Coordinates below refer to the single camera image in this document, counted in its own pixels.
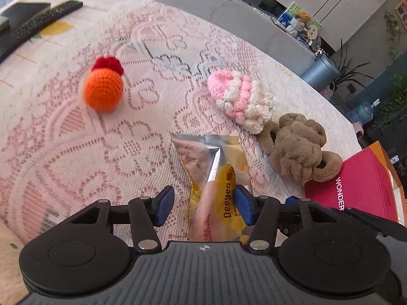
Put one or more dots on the blue water jug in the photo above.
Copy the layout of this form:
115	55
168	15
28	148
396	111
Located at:
363	113

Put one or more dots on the black tv remote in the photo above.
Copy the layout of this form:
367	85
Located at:
13	39

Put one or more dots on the pink lace tablecloth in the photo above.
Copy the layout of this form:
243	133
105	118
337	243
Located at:
58	155

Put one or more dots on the brown plush toy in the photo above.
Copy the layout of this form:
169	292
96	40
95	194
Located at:
294	149

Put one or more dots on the orange crochet ball toy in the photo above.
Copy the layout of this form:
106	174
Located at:
103	87

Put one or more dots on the pink small heater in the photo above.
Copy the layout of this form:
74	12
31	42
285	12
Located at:
359	130

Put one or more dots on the yellow snack packet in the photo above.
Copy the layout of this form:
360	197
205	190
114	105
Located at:
215	165

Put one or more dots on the grey metal trash bin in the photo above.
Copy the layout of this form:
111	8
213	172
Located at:
321	73

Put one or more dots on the green picture board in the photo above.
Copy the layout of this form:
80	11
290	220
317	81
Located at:
299	24

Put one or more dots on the pink lidded box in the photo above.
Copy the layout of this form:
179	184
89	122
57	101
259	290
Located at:
361	184

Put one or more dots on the potted floor plant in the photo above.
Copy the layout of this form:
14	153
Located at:
348	75

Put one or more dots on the black tablet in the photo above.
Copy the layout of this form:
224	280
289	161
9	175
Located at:
19	13

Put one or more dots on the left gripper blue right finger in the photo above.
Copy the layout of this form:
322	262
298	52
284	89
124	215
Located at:
262	213

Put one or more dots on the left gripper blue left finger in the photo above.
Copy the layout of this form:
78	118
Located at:
146	213

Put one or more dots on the orange cardboard box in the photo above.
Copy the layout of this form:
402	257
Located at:
399	197

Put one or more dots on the teddy bear on console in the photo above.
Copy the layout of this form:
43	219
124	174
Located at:
303	16

